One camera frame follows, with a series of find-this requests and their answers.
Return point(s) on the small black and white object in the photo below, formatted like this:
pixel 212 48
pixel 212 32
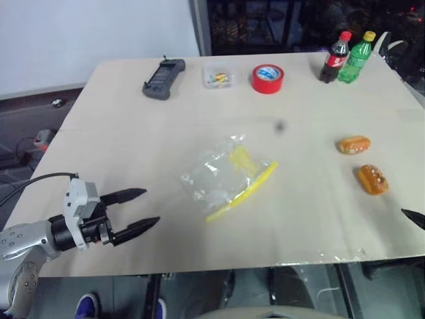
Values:
pixel 57 102

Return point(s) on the blue shoe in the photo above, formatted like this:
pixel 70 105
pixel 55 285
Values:
pixel 87 307
pixel 161 309

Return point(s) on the grey window frame post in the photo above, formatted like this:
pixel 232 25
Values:
pixel 201 26

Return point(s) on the red and grey floor device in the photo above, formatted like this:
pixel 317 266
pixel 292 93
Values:
pixel 43 137

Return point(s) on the green bottle with yellow cap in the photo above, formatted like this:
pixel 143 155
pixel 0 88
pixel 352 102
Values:
pixel 353 63

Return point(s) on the grey rounded robot torso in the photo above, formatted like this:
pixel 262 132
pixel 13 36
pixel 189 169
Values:
pixel 259 314

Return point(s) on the clear yellow-zip plastic bag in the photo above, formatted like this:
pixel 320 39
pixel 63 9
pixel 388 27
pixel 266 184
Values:
pixel 212 179

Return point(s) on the cola bottle with red cap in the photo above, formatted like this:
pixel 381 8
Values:
pixel 333 61

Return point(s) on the clear box of small parts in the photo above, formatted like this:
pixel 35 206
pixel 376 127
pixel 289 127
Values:
pixel 219 77

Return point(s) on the dark glazed orange bread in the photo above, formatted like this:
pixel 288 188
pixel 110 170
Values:
pixel 373 181

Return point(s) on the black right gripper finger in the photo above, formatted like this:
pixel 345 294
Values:
pixel 415 216

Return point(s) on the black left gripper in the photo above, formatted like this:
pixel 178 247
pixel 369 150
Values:
pixel 94 229

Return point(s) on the black table frame leg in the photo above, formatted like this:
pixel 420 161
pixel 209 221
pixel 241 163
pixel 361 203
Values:
pixel 344 289

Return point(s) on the grey handheld remote controller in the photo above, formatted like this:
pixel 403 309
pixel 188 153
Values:
pixel 162 79

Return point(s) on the red tape roll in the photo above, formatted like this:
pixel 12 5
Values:
pixel 267 81

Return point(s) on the orange bread with pale stripe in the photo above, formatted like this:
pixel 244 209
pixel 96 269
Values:
pixel 354 145

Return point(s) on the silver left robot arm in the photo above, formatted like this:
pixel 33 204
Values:
pixel 20 239

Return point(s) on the white curved chair frame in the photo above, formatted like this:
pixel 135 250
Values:
pixel 382 40

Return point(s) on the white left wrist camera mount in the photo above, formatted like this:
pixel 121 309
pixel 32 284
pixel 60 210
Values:
pixel 78 196

